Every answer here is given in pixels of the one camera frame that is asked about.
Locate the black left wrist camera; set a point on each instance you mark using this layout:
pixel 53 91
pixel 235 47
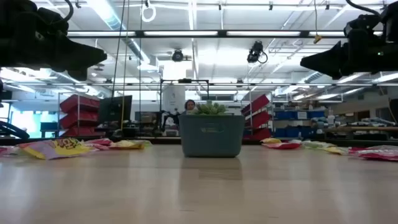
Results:
pixel 53 20

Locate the blue bin shelving rack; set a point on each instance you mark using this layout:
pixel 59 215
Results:
pixel 284 115

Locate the red Skittles pack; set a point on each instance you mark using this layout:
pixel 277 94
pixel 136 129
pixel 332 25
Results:
pixel 281 146
pixel 377 154

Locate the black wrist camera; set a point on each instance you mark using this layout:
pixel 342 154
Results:
pixel 362 26
pixel 53 20

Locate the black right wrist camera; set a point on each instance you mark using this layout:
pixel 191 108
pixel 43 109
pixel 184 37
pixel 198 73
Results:
pixel 362 26

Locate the black overhead camera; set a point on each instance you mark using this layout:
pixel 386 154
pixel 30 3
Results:
pixel 255 51

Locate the white round pillar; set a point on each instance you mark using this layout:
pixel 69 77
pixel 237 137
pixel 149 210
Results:
pixel 174 98

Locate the black computer monitor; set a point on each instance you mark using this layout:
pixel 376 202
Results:
pixel 115 109

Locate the white LED light bar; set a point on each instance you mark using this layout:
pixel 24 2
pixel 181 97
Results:
pixel 180 33

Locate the red bin shelving rack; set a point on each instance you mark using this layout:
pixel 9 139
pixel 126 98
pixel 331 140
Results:
pixel 256 119
pixel 79 104

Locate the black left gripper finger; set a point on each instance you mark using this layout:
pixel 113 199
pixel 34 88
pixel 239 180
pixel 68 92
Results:
pixel 77 75
pixel 84 56

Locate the yellow hanging connector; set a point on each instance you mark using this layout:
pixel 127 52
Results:
pixel 317 39

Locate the wooden workbench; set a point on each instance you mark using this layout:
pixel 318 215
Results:
pixel 360 128

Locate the blue-grey plastic bin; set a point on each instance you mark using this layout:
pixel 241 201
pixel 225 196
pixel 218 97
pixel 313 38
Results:
pixel 211 140

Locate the person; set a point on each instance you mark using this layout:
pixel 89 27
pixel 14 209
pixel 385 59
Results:
pixel 189 105

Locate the black background robot arm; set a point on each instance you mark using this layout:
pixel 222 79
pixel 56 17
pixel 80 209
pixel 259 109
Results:
pixel 169 117

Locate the round black ceiling camera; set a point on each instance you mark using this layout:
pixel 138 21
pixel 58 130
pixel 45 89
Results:
pixel 177 56

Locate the artificial green potted plant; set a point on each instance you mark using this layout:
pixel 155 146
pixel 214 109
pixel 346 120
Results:
pixel 210 109

